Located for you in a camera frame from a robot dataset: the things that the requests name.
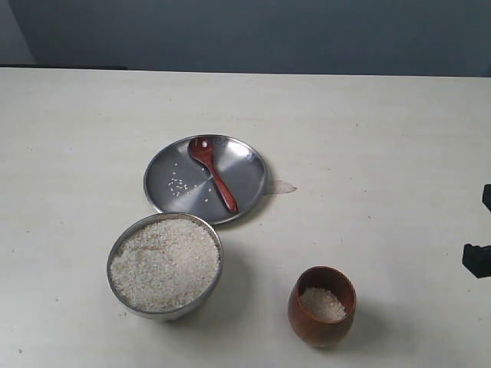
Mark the dark red wooden spoon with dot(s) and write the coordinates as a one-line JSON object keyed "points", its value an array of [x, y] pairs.
{"points": [[201, 150]]}

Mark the steel bowl of rice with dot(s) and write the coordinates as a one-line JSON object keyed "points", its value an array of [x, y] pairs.
{"points": [[165, 265]]}

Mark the brown wooden cup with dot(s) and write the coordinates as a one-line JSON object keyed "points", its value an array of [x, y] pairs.
{"points": [[321, 306]]}

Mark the round steel plate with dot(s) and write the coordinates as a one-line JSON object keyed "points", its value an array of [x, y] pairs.
{"points": [[176, 182]]}

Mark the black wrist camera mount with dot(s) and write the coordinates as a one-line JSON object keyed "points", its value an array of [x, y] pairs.
{"points": [[477, 260]]}

